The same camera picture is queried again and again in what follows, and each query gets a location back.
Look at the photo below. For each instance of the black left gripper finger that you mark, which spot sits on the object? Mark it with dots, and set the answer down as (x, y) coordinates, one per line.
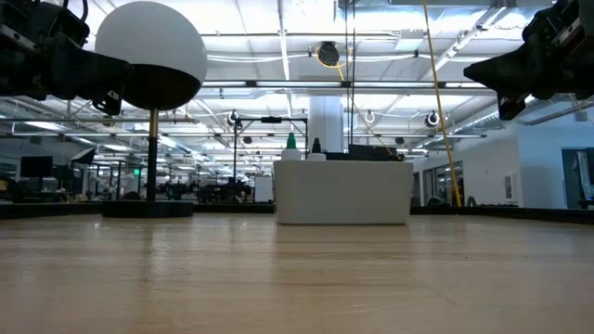
(107, 104)
(88, 72)

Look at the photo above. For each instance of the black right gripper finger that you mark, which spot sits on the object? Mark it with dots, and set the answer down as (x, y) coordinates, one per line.
(510, 107)
(501, 74)

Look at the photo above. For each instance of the large green-capped coloring bottle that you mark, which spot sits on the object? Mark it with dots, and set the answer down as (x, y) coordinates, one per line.
(291, 141)

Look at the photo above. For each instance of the large black-capped coloring bottle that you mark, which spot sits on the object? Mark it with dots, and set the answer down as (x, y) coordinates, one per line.
(316, 147)

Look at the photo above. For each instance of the white globe table lamp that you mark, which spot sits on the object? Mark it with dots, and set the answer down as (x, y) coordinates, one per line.
(153, 46)

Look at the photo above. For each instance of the black computer monitor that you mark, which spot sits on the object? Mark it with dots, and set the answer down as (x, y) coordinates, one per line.
(36, 167)

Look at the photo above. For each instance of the black equipment case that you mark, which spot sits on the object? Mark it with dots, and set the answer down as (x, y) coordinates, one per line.
(371, 152)

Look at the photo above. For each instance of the black metal stand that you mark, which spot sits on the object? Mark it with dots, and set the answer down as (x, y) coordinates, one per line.
(271, 119)

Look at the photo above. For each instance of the white plastic storage bin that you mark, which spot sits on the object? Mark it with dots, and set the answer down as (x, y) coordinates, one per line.
(343, 195)

